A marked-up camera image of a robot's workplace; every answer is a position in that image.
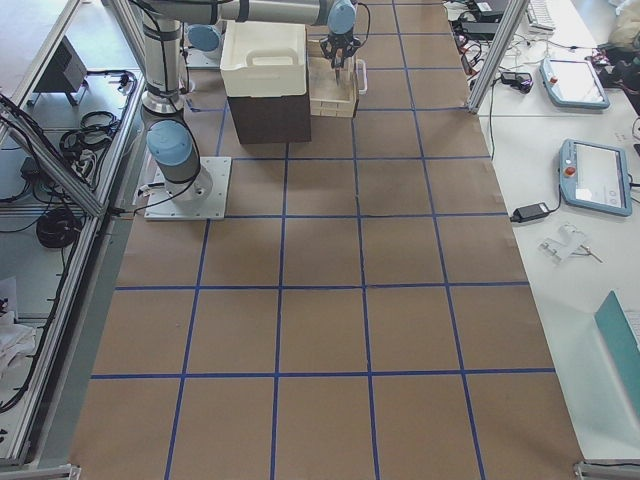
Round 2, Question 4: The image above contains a white plastic tray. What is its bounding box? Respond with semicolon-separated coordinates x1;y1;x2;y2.
220;21;307;98

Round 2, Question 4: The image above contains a clear acrylic bracket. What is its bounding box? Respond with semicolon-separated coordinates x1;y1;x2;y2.
537;223;604;266

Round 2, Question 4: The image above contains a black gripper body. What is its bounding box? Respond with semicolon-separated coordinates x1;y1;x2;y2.
320;30;361;59

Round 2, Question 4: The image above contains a teal notebook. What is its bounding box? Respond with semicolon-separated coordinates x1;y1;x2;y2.
595;291;639;411

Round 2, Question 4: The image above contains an aluminium frame post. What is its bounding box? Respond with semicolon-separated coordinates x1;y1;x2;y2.
467;0;528;114

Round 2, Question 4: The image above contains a dark wooden cabinet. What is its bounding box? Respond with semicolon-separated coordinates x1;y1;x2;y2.
228;93;311;145

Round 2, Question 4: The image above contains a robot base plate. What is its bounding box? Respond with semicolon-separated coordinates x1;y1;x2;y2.
143;157;232;220

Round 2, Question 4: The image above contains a blue teach pendant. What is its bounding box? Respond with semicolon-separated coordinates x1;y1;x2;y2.
559;139;632;217
539;58;610;110

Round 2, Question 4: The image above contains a black power adapter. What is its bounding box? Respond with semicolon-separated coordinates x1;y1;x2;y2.
510;202;551;223

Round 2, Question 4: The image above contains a wooden drawer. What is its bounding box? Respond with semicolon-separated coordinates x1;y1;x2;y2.
307;40;368;118

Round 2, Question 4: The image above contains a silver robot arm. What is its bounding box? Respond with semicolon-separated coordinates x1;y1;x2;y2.
134;1;361;202

